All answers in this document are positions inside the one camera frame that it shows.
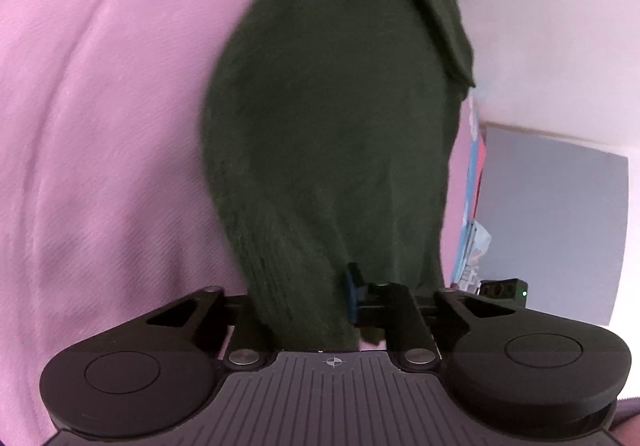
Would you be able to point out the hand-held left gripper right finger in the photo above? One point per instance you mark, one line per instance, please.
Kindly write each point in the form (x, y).
(354, 293)

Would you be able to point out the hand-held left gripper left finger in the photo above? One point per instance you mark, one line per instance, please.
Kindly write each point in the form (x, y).
(185, 308)

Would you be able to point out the dark green sweater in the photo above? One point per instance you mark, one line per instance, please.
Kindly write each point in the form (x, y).
(340, 151)

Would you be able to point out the pink floral bed sheet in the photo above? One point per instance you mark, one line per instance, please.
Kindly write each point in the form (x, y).
(100, 136)

